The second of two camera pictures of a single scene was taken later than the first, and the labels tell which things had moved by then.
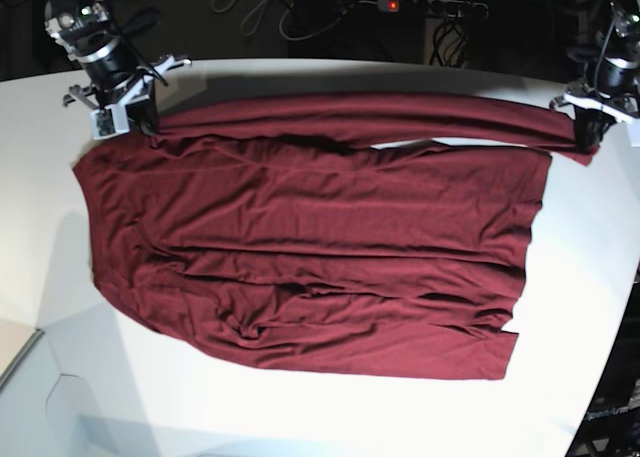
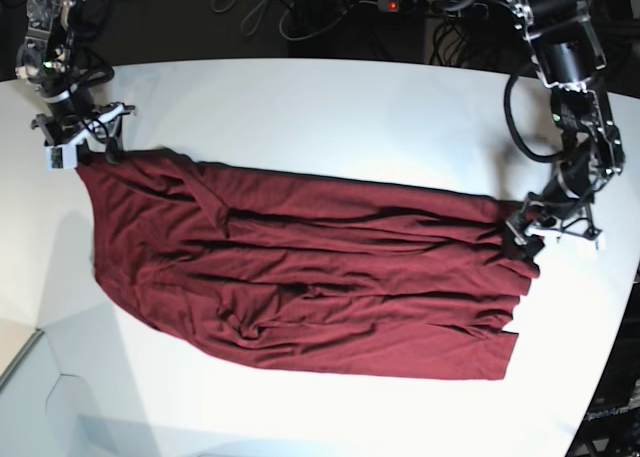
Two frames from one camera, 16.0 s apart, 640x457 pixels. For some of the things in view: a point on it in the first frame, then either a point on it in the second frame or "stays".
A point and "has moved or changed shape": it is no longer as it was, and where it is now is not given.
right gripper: x=612 y=88 -> x=558 y=211
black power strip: x=433 y=6 stays
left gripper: x=117 y=82 -> x=75 y=118
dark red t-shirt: x=373 y=235 has moved or changed shape
